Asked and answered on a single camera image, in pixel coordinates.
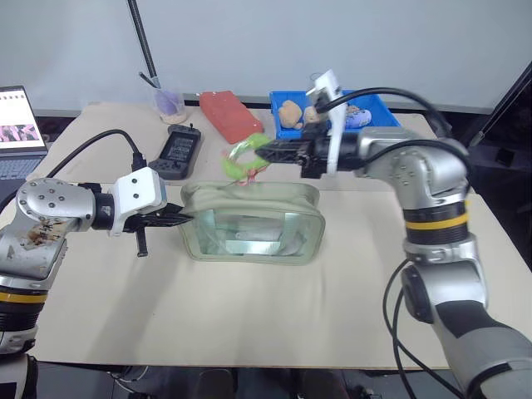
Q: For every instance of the blue purple plush toy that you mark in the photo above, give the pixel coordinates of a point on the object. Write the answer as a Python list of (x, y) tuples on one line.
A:
[(358, 118)]

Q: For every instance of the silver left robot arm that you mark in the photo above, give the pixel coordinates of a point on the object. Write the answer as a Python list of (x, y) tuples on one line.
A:
[(45, 208)]

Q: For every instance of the red brick-shaped block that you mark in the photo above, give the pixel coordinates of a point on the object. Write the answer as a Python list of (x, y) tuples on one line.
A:
[(230, 114)]

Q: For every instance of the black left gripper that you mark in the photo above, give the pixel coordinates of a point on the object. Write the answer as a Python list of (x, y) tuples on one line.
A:
[(141, 222)]

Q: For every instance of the blue plastic bin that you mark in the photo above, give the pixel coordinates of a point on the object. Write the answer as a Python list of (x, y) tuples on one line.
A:
[(382, 114)]

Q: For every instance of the green pouch with clear window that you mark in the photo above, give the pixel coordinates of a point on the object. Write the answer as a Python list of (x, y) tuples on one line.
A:
[(249, 203)]

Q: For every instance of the brown plush toy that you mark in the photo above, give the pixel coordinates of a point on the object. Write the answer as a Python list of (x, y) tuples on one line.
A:
[(289, 113)]

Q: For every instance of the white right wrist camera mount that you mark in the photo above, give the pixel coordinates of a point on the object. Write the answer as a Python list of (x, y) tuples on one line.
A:
[(336, 120)]

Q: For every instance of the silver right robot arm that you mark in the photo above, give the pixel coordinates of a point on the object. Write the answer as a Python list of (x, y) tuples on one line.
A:
[(432, 183)]

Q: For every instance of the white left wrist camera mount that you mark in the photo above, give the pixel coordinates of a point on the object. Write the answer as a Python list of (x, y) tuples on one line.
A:
[(137, 189)]

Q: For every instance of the black handheld game console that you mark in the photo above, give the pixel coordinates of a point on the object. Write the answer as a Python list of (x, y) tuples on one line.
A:
[(178, 149)]

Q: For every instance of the black stand frame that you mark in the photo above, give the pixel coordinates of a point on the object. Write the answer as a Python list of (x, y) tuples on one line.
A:
[(507, 112)]

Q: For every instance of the dark rounded shape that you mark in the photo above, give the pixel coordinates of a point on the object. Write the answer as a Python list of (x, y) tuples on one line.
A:
[(216, 384)]

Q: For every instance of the clear measuring cup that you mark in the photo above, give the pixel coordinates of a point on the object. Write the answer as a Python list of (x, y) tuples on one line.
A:
[(168, 104)]

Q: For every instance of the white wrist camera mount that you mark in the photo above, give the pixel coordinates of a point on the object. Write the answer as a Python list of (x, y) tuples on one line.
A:
[(137, 189), (336, 120)]

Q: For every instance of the open laptop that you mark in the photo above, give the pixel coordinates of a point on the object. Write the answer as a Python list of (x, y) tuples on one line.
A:
[(18, 124)]

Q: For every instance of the black flexible pole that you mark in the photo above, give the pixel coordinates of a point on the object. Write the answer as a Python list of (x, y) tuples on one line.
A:
[(143, 41)]

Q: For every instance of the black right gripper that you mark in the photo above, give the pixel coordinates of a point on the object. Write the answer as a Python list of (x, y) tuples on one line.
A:
[(309, 160)]

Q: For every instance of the small tan plush toy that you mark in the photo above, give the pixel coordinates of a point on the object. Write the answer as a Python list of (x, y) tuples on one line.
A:
[(311, 115)]

